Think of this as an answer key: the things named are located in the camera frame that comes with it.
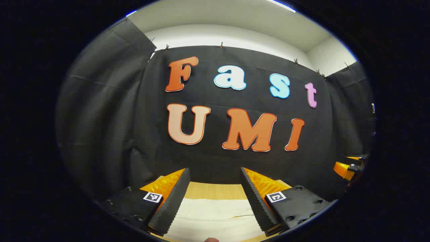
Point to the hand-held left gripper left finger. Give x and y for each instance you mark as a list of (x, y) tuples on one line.
[(171, 201)]

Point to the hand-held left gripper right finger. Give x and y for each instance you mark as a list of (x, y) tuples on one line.
[(257, 201)]

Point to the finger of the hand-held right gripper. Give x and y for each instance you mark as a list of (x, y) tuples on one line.
[(342, 169)]

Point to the white jeans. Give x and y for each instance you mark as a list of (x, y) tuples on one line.
[(215, 215)]

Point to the row of cloth clips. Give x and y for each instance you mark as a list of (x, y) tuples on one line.
[(221, 44)]

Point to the ceiling light strip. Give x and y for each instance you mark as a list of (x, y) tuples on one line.
[(282, 5), (131, 13)]

